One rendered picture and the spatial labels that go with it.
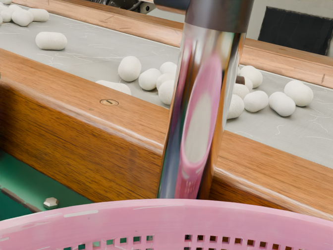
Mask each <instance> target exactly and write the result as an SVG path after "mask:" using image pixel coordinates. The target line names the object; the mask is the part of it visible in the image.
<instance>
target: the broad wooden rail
mask: <svg viewBox="0 0 333 250"><path fill-rule="evenodd" d="M12 3H14V4H18V5H22V6H25V7H29V8H36V9H44V10H46V11H47V12H48V13H51V14H55V15H59V16H62V17H66V18H70V19H74V20H77V21H81V22H85V23H88V24H92V25H96V26H100V27H103V28H107V29H110V30H114V31H118V32H121V33H125V34H129V35H132V36H136V37H140V38H144V39H147V40H151V41H155V42H158V43H162V44H166V45H170V46H173V47H177V48H180V44H181V38H182V32H183V26H184V23H181V22H177V21H172V20H168V19H164V18H159V17H155V16H151V15H146V14H142V13H138V12H134V11H129V10H125V9H121V8H117V7H112V6H108V5H104V4H99V3H95V2H91V1H87V0H12ZM240 65H244V66H248V65H250V66H252V67H254V68H255V69H259V70H263V71H266V72H270V73H274V74H278V75H281V76H285V77H289V78H292V79H296V80H300V81H304V82H307V83H311V84H315V85H318V86H322V87H325V88H329V89H333V58H331V57H327V56H322V55H319V54H314V53H310V52H306V51H301V50H297V49H293V48H288V47H284V46H280V45H275V44H271V43H267V42H262V41H258V40H254V39H250V38H245V42H244V47H243V51H242V55H241V60H240Z"/></svg>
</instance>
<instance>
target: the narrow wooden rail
mask: <svg viewBox="0 0 333 250"><path fill-rule="evenodd" d="M169 111H170V109H167V108H164V107H162V106H159V105H156V104H153V103H151V102H148V101H145V100H142V99H140V98H137V97H134V96H131V95H129V94H126V93H123V92H120V91H118V90H115V89H112V88H109V87H107V86H104V85H101V84H98V83H96V82H93V81H90V80H87V79H85V78H82V77H80V76H77V75H74V74H71V73H69V72H66V71H63V70H60V69H58V68H55V67H52V66H49V65H47V64H44V63H41V62H38V61H35V60H33V59H30V58H27V57H24V56H22V55H19V54H16V53H13V52H11V51H8V50H5V49H2V48H0V149H1V150H3V151H5V152H6V153H8V154H10V155H12V156H14V157H15V158H17V159H19V160H21V161H22V162H24V163H26V164H28V165H29V166H31V167H33V168H35V169H37V170H38V171H40V172H42V173H44V174H45V175H47V176H49V177H51V178H53V179H54V180H56V181H58V182H60V183H61V184H63V185H65V186H67V187H69V188H70V189H72V190H74V191H76V192H77V193H79V194H81V195H83V196H85V197H86V198H88V199H90V200H92V201H93V202H95V203H99V202H110V201H121V200H136V199H155V197H156V191H157V185H158V179H159V173H160V167H161V161H162V154H163V148H164V142H165V136H166V130H167V123H168V117H169ZM208 200H213V201H224V202H234V203H242V204H249V205H256V206H263V207H268V208H274V209H279V210H285V211H290V212H294V213H299V214H304V215H308V216H313V217H317V218H321V219H324V220H328V221H332V222H333V169H332V168H329V167H326V166H324V165H321V164H318V163H315V162H313V161H310V160H307V159H304V158H302V157H299V156H296V155H293V154H291V153H288V152H285V151H282V150H280V149H277V148H274V147H271V146H269V145H266V144H263V143H260V142H258V141H255V140H252V139H249V138H247V137H244V136H241V135H239V134H236V133H233V132H231V131H228V130H224V133H223V137H222V142H221V147H220V151H219V155H218V160H217V164H216V168H215V172H214V177H213V181H212V185H211V190H210V194H209V198H208Z"/></svg>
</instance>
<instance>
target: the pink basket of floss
mask: <svg viewBox="0 0 333 250"><path fill-rule="evenodd" d="M185 235H191V239H190V240H185ZM198 235H204V236H203V240H197V237H198ZM139 236H140V241H138V242H134V241H133V237H139ZM147 236H153V240H152V241H147V240H146V238H147ZM210 236H216V241H210ZM222 237H228V242H222ZM120 238H126V243H120ZM235 238H240V239H241V241H240V244H239V243H235ZM112 239H113V244H112V245H107V240H112ZM248 240H254V241H253V245H247V241H248ZM93 242H99V247H93ZM260 242H266V246H265V247H260ZM82 244H85V249H82V250H138V249H139V250H146V249H151V248H152V250H184V247H190V248H189V250H196V248H202V250H209V248H214V250H221V249H226V250H276V249H273V248H272V247H273V244H278V245H279V246H278V250H285V247H286V246H287V247H292V248H291V250H299V249H301V250H333V222H332V221H328V220H324V219H321V218H317V217H313V216H308V215H304V214H299V213H294V212H290V211H285V210H279V209H274V208H268V207H263V206H256V205H249V204H242V203H234V202H224V201H213V200H197V199H136V200H121V201H110V202H99V203H92V204H84V205H77V206H71V207H65V208H59V209H54V210H48V211H43V212H38V213H33V214H29V215H24V216H20V217H16V218H11V219H7V220H3V221H0V250H63V249H64V248H68V247H71V250H78V245H82Z"/></svg>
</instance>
